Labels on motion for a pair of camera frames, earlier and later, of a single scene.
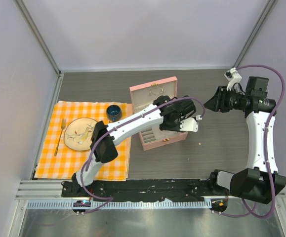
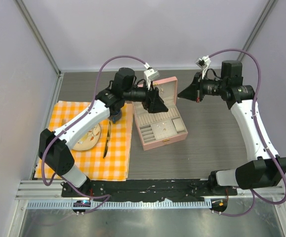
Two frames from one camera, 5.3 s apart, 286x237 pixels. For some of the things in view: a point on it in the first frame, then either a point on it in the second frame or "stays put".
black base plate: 143,190 stays put
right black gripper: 218,103 to 194,92
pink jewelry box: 143,95 stays put
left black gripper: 164,128 to 153,103
